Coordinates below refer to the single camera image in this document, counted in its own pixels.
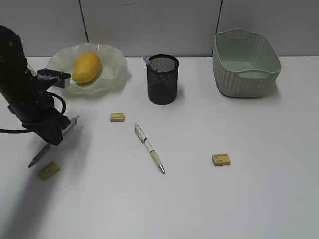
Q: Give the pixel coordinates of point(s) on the yellow eraser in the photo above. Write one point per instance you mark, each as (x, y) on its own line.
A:
(221, 159)
(117, 117)
(49, 170)

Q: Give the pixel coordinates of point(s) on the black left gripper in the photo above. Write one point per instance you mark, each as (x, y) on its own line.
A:
(38, 109)

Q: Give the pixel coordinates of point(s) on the blue and white pen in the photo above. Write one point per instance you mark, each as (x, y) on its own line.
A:
(148, 63)

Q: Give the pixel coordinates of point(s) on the pale green woven basket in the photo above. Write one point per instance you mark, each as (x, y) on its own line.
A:
(245, 64)

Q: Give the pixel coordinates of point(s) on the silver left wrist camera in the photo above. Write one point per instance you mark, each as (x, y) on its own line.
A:
(48, 78)

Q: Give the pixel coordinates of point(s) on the black mesh pen holder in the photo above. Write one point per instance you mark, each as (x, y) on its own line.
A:
(162, 81)

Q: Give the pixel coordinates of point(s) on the grey and white pen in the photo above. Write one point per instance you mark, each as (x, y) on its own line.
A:
(48, 146)

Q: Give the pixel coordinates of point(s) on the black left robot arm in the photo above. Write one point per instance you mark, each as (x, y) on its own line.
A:
(11, 47)

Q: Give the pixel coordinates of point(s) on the translucent green wavy plate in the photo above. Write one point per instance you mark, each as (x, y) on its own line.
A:
(111, 73)

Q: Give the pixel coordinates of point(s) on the beige and white pen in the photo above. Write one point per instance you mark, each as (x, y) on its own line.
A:
(144, 140)

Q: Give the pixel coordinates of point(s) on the yellow mango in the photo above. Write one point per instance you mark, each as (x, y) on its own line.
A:
(86, 67)

